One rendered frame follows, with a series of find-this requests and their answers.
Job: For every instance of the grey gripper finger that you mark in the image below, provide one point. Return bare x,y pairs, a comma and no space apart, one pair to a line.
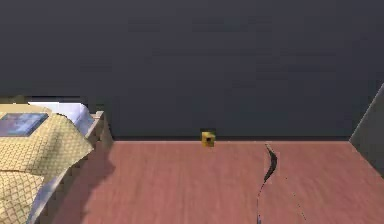
272,163
296,200

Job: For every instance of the small yellow box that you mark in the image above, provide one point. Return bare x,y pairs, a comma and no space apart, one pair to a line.
208,139

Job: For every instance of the wooden bed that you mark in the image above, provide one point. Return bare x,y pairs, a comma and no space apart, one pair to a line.
98,128

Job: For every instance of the pale lavender pillow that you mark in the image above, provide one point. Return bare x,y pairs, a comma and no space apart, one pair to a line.
77,113

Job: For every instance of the yellow patterned blanket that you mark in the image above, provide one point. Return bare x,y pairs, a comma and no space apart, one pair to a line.
50,146

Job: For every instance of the blue flat book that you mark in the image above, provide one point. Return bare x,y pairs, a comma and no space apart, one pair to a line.
22,123

